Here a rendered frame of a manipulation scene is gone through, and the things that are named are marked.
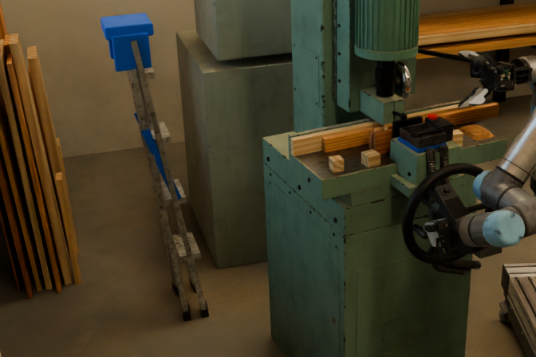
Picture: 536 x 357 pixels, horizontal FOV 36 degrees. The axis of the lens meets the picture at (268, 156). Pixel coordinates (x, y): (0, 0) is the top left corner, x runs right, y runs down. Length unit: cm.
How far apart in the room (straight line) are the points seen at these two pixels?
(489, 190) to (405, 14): 56
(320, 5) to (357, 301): 86
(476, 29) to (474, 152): 233
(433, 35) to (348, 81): 219
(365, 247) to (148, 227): 175
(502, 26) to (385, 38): 257
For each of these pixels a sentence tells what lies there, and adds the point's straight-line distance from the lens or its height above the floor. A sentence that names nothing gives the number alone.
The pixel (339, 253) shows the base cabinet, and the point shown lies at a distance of 234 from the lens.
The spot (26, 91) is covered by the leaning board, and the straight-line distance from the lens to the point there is 320.
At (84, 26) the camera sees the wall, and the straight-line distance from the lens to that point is 454.
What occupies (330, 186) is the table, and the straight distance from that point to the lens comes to 219.
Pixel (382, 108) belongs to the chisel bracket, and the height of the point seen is 102.
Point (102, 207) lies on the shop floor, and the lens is 414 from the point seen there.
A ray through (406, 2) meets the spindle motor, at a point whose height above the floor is 132.
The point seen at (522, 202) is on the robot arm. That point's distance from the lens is 187.
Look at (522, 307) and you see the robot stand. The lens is 297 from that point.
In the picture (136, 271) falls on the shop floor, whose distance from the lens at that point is 357.
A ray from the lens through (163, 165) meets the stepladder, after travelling 290.
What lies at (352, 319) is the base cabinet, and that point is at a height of 43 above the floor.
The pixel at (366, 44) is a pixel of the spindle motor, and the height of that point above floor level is 121.
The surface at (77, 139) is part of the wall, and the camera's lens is 474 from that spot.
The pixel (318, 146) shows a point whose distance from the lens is 233.
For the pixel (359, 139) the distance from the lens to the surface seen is 237.
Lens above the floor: 184
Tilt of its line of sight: 24 degrees down
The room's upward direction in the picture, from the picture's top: 2 degrees counter-clockwise
